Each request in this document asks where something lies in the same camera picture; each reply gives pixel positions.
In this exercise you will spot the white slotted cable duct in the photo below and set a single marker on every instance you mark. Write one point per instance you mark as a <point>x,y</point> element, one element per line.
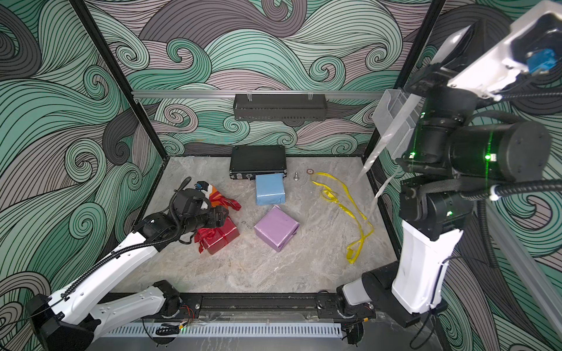
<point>231,330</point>

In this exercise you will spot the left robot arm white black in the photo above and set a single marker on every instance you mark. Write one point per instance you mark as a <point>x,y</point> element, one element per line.
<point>75,316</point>

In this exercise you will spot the purple gift box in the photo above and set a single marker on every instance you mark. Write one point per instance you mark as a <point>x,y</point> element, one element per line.
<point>276,228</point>

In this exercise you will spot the aluminium rail back wall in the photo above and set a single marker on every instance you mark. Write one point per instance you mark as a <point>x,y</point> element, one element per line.
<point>230,94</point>

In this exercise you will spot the black wall tray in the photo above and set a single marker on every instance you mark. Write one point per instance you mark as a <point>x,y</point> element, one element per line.
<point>292,108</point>

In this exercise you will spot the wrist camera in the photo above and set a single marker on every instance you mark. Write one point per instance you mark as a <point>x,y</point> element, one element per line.
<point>538,29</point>
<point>189,203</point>

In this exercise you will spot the red gift box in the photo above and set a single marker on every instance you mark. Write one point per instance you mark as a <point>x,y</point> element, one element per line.
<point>219,237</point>

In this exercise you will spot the clear plastic wall bin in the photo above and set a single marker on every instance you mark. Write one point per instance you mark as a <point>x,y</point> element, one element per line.
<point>395,119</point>

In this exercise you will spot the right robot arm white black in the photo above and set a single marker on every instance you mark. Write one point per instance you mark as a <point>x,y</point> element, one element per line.
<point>461,154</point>

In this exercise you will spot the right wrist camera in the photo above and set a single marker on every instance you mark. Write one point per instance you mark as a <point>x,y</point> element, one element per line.
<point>538,29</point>

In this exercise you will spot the blue gift box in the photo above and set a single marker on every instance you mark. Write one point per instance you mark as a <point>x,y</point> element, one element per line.
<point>270,189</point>

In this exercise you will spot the orange gift box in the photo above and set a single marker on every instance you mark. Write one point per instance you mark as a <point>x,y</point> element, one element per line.
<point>209,191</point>

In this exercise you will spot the aluminium rail right wall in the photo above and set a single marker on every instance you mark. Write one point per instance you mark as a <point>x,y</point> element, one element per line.
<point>532,276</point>

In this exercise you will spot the red ribbon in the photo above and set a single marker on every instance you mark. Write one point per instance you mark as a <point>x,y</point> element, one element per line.
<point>208,237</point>
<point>228,203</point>

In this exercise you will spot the yellow ribbon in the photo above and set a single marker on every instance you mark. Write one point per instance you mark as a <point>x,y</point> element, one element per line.
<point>336,192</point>

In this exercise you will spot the aluminium rail wall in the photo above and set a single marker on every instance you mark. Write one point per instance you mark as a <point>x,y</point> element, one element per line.
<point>532,276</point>
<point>230,94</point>

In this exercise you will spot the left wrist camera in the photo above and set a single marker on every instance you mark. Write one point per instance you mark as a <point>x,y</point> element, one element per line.
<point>189,203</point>

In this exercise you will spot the black hard case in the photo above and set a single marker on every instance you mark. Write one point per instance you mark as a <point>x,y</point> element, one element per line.
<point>247,162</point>

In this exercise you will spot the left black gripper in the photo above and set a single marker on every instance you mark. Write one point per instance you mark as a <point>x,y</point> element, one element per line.
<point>216,217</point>

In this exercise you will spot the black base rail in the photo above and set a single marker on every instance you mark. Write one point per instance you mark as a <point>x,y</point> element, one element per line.
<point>323,304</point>

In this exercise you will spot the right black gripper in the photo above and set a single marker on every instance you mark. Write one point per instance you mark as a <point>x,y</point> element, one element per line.
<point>440,88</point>

